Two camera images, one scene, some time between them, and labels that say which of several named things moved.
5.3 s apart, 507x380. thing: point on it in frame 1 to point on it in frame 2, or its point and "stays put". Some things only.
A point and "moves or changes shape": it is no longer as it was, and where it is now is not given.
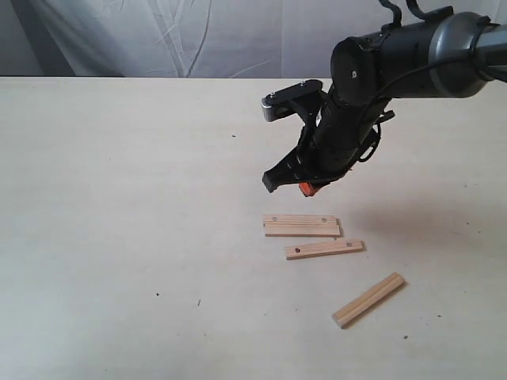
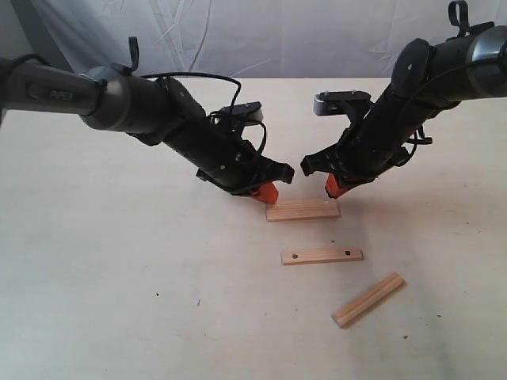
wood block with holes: (321, 249) moves or changes shape
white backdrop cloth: (192, 39) stays put
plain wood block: (302, 229) to (276, 213)
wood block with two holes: (299, 220) to (304, 204)
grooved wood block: (348, 313) stays put
